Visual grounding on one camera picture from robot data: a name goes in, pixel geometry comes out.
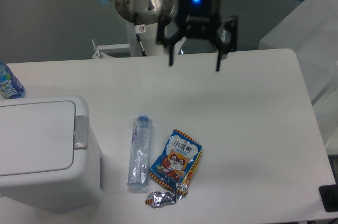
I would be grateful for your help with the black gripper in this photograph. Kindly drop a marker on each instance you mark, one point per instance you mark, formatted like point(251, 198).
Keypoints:
point(199, 19)

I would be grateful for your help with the white push-lid trash can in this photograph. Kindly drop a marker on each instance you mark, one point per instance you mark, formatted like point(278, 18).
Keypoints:
point(50, 157)

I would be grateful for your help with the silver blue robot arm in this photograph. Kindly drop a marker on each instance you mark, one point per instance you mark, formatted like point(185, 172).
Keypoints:
point(146, 12)

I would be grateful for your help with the clear crushed plastic bottle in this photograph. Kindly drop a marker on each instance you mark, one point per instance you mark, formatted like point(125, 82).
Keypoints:
point(140, 152)

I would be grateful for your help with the blue raccoon snack bag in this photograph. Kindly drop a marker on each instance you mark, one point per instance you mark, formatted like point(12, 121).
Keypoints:
point(175, 167)

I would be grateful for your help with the crumpled silver foil wrapper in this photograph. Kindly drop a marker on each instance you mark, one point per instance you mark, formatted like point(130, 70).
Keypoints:
point(158, 199)

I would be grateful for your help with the blue labelled drink bottle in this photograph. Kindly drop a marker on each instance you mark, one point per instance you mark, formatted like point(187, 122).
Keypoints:
point(11, 87)

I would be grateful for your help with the black device at table edge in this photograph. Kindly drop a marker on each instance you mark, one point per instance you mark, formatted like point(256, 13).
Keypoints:
point(328, 195)

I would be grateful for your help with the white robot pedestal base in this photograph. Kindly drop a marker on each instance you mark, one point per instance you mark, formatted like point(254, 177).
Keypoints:
point(141, 42)

